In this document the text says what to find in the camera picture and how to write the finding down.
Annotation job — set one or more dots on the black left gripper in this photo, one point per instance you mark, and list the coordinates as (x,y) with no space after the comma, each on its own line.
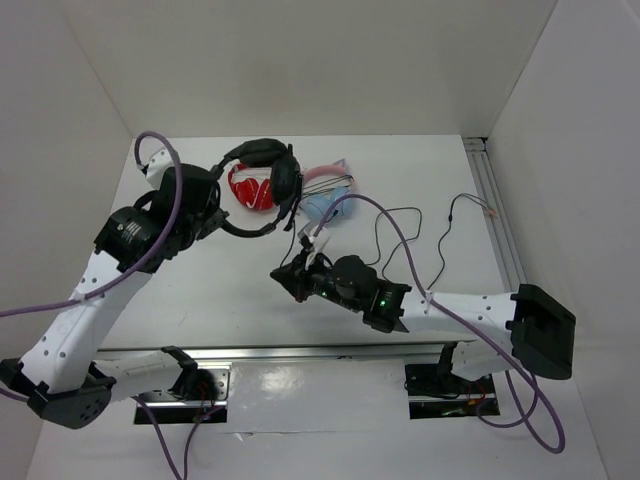
(215,217)

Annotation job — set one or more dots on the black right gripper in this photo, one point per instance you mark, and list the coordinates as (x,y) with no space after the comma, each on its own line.
(294,280)

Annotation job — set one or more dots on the black headset with microphone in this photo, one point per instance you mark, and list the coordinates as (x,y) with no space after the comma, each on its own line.
(284,186)

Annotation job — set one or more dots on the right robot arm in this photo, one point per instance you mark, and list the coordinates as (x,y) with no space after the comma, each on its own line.
(526,329)

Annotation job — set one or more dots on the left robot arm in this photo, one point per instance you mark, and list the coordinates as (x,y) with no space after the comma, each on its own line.
(62,379)

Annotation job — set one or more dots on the red headphones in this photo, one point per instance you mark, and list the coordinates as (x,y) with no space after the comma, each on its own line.
(251,186)

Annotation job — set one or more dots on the pink and blue cat headphones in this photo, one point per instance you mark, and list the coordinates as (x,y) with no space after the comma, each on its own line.
(323,185)

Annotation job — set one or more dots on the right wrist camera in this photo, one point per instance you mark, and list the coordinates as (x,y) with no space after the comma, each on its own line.
(313,243)

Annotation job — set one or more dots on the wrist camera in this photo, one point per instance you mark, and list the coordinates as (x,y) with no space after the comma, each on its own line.
(313,243)
(159,162)

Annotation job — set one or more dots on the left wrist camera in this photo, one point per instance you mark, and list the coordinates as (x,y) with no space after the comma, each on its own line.
(159,162)

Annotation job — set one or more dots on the aluminium rail at front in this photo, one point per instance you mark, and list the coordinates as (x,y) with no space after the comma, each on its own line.
(427,350)

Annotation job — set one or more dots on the aluminium rail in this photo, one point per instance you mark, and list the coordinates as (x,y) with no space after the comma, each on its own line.
(427,350)
(502,239)

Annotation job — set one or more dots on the aluminium rail at right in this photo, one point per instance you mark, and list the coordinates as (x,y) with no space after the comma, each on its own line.
(502,239)

